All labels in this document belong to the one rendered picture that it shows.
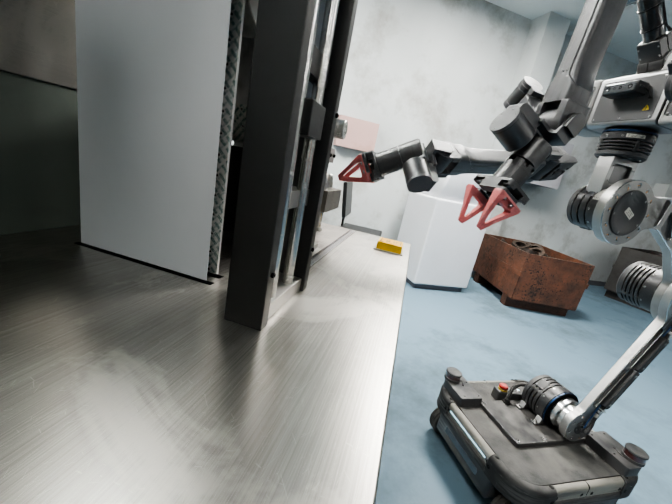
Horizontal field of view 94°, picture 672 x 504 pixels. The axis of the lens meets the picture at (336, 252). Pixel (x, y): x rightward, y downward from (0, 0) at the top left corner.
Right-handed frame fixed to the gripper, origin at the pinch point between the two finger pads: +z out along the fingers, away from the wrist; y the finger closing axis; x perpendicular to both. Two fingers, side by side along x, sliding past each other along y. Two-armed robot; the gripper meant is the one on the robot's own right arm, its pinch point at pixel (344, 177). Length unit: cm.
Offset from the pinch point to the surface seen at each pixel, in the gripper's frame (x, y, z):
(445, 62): 122, 331, -77
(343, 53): 11.1, -35.5, -12.6
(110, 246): -3, -42, 31
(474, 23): 152, 341, -117
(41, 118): 20, -41, 35
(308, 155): -0.3, -39.0, -4.9
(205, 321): -16, -50, 10
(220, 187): 0.0, -38.9, 9.6
